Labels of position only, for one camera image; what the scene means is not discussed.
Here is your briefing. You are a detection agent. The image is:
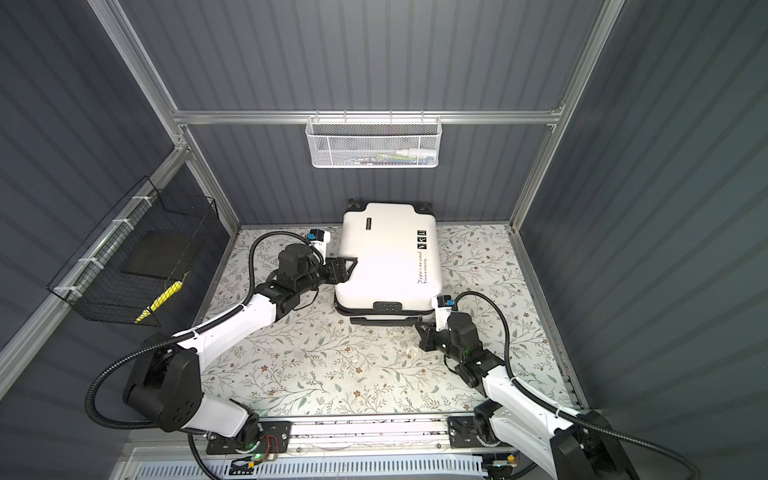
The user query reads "black pad in basket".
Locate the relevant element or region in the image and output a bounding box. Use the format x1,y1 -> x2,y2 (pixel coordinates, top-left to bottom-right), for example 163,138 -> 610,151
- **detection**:
120,231 -> 196,281

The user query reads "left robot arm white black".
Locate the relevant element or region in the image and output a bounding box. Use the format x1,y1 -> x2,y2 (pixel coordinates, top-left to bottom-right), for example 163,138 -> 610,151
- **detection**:
123,243 -> 358,438

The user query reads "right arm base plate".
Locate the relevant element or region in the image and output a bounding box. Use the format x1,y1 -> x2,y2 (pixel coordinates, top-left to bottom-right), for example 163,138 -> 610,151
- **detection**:
447,415 -> 509,449

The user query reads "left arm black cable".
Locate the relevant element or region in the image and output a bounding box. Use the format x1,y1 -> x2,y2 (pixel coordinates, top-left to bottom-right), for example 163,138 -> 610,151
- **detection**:
83,230 -> 313,480

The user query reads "white ventilation grille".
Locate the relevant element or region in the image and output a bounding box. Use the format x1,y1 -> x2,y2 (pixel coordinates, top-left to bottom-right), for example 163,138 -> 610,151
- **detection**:
134,458 -> 487,480

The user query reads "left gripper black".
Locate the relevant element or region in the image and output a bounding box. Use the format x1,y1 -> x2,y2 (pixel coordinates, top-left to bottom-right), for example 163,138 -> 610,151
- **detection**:
297,256 -> 358,299

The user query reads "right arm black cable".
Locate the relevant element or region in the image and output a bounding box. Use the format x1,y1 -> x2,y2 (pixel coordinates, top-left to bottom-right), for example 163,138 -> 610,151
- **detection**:
452,290 -> 702,480

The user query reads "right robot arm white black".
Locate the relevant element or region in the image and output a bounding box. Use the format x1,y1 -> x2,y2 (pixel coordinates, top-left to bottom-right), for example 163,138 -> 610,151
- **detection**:
415,311 -> 639,479

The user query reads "white wire basket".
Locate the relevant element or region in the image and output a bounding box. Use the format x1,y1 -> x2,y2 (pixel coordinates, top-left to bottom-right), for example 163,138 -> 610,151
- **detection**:
305,119 -> 443,169

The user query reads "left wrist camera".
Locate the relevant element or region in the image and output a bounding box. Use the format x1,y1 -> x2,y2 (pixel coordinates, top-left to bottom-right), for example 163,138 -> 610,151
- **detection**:
307,228 -> 331,263

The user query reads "black wire basket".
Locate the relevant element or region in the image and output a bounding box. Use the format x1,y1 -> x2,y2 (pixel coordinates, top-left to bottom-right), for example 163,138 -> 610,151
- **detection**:
48,177 -> 219,327

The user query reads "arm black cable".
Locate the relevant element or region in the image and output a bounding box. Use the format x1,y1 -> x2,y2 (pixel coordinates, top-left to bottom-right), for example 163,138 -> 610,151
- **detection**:
83,230 -> 313,480
452,290 -> 702,480

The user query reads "floral table mat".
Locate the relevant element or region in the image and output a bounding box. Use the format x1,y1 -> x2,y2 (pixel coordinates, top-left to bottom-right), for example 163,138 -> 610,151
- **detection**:
201,224 -> 573,417

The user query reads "yellow black striped item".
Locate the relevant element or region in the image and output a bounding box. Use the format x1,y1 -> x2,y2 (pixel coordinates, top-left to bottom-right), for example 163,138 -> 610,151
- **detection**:
134,281 -> 183,324

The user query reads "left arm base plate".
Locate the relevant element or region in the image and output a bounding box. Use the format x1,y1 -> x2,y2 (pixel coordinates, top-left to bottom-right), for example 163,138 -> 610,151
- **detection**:
205,421 -> 293,456

